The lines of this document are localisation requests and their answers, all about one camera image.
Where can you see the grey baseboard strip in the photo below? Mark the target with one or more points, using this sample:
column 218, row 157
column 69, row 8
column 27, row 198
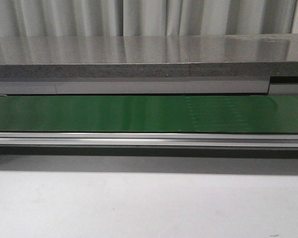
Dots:
column 275, row 85

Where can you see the green conveyor belt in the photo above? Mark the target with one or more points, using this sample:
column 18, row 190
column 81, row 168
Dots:
column 85, row 113

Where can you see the white pleated curtain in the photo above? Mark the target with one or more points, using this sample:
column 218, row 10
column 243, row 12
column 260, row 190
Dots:
column 146, row 17

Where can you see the aluminium conveyor frame rail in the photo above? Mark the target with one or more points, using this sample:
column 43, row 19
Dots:
column 232, row 140

